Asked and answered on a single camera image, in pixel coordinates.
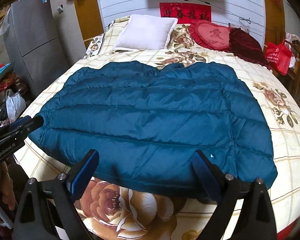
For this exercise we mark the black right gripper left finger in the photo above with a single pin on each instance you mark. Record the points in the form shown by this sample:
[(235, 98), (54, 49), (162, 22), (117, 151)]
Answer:
[(44, 201)]

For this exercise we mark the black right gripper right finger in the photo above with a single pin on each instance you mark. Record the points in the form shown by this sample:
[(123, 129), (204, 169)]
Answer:
[(256, 219)]

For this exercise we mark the blue down jacket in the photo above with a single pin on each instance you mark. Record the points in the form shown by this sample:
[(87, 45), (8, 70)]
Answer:
[(146, 124)]

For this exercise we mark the person's left hand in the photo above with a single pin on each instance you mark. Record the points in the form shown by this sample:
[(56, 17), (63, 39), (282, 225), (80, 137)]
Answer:
[(7, 195)]

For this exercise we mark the white plastic bag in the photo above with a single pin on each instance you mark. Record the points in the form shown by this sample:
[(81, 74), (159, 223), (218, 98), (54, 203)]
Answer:
[(15, 105)]

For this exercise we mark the floral cream bed quilt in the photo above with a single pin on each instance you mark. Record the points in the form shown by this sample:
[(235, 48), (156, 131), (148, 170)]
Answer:
[(115, 212)]

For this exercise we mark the grey refrigerator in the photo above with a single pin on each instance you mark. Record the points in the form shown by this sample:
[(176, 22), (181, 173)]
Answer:
[(33, 44)]

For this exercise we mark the red shopping bag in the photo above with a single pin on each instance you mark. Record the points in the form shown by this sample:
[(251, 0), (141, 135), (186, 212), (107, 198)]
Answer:
[(279, 57)]

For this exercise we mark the white square pillow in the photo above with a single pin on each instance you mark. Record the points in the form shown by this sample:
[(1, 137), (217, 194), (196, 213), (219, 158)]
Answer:
[(144, 32)]

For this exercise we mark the dark red velvet cushion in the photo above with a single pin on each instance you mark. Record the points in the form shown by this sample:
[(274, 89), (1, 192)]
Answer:
[(245, 47)]

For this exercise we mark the wooden chair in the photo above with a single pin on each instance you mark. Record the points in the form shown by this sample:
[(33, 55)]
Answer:
[(294, 75)]

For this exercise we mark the red heart-shaped cushion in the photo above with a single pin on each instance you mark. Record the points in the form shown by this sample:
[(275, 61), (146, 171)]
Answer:
[(210, 35)]

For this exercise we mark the red wall banner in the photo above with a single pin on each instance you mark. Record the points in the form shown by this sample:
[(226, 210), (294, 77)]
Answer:
[(186, 13)]

